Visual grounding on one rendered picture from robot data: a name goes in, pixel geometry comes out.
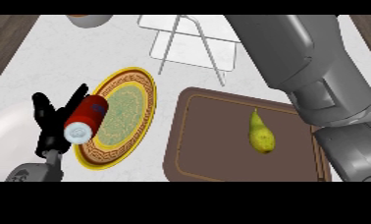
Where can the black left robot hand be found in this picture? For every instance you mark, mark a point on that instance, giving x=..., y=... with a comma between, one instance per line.
x=48, y=126

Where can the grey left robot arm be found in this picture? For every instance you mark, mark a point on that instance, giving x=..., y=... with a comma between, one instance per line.
x=35, y=170

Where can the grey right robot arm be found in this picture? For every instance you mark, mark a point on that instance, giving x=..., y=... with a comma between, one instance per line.
x=310, y=70

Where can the brown tray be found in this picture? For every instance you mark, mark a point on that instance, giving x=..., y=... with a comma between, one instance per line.
x=242, y=136

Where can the red can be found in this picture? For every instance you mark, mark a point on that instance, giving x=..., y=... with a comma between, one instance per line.
x=88, y=118

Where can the yellow patterned plate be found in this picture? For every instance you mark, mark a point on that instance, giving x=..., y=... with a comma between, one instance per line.
x=120, y=118

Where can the grey round pot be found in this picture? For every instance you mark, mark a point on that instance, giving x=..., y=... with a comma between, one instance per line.
x=89, y=20

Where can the yellow-green pear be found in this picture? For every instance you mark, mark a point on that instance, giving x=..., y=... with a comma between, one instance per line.
x=261, y=134

